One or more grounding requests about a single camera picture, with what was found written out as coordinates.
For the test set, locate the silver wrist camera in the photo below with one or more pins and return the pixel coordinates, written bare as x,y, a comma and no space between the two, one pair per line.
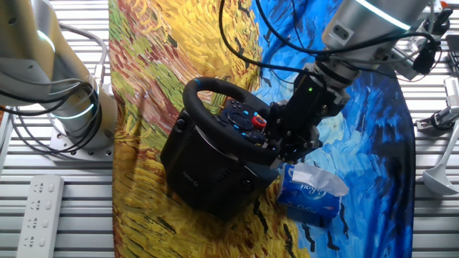
405,64

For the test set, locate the painted wheatfield cloth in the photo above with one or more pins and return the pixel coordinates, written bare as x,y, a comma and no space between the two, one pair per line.
358,172

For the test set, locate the white power strip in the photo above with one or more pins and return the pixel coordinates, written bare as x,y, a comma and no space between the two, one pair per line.
39,215

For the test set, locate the black steering wheel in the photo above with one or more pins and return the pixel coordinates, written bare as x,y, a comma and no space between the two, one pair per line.
193,107

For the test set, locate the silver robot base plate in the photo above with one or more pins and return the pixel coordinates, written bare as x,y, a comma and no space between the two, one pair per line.
104,154

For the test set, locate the blue tissue pack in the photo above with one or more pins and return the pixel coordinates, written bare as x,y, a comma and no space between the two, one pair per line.
308,197

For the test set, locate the black keyboard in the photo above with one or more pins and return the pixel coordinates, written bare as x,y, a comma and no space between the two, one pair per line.
454,59

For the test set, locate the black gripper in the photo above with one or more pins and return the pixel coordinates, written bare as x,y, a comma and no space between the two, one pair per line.
305,107

